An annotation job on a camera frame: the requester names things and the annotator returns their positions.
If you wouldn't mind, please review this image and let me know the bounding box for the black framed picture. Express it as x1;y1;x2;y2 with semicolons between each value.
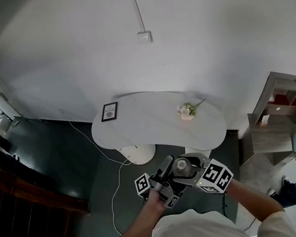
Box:
98;101;121;123

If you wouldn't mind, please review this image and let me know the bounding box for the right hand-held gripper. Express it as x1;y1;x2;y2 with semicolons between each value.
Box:
169;146;237;202

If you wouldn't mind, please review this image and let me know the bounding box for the white oval table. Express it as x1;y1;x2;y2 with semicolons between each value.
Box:
85;77;232;170

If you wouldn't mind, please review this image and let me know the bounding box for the person's right forearm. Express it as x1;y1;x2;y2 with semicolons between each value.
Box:
222;170;287;227

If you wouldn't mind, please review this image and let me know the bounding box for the white floor cable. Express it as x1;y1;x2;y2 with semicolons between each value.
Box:
67;110;143;237

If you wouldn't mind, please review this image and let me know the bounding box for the pink artificial flower bouquet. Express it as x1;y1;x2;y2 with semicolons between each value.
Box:
175;98;210;122

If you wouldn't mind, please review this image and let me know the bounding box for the person's white shirt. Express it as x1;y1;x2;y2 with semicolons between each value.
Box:
92;191;296;237

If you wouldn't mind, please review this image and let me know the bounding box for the white ribbed cylinder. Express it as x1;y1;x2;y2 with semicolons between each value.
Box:
115;141;159;169

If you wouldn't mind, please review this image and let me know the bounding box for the person's left hand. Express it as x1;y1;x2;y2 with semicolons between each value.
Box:
143;187;167;215

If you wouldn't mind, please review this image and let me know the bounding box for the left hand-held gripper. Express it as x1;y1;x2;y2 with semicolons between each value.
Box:
131;154;191;214

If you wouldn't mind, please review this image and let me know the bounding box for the white wall switch box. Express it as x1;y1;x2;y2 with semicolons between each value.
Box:
136;30;154;46

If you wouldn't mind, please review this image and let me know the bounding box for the white wall cable conduit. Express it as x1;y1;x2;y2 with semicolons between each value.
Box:
130;0;147;34

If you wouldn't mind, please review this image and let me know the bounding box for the grey wooden shelf cabinet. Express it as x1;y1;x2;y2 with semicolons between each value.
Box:
240;67;296;169

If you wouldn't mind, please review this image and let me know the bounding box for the dark wooden stair railing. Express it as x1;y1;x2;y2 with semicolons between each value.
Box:
0;111;94;237

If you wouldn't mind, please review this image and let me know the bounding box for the person's left forearm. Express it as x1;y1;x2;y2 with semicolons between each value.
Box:
106;197;172;237

